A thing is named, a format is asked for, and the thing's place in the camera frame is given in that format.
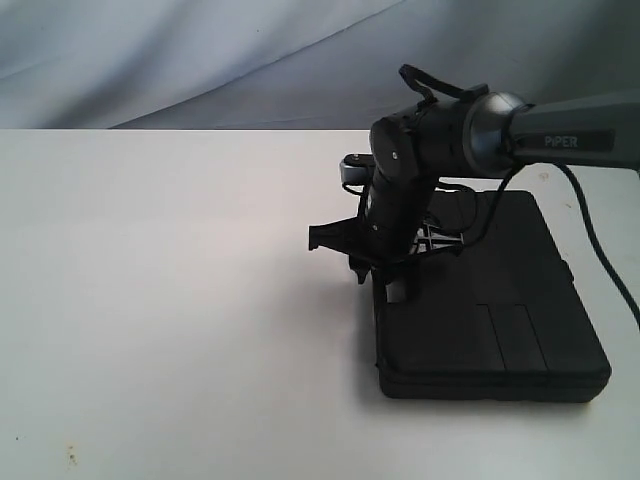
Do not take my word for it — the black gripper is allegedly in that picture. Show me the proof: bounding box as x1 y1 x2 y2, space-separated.
308 172 439 284

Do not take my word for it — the black plastic tool case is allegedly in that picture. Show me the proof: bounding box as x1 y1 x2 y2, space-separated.
372 191 611 403

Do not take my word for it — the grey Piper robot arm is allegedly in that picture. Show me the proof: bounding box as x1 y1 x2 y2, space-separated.
308 90 639 279

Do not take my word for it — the white backdrop cloth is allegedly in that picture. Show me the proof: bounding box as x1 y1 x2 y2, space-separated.
1 1 639 129

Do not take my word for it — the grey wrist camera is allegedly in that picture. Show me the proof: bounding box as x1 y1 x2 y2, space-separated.
339 153 376 186

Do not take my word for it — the black camera cable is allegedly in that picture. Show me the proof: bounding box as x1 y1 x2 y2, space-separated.
339 63 640 331

